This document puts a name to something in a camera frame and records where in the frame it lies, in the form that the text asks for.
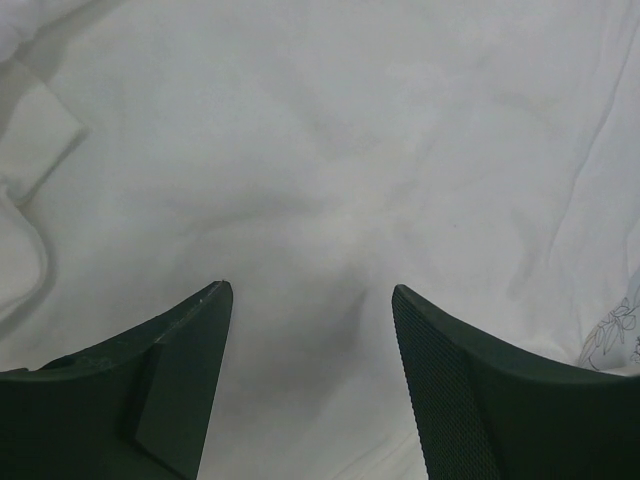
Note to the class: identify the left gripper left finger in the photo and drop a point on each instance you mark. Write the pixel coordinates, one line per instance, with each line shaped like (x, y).
(135, 406)

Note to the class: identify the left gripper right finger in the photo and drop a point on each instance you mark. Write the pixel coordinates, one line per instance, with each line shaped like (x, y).
(486, 409)

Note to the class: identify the white t shirt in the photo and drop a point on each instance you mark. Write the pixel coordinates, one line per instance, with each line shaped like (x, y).
(315, 154)

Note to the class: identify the floral patterned table mat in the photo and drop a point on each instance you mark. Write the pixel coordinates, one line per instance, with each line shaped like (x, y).
(612, 346)

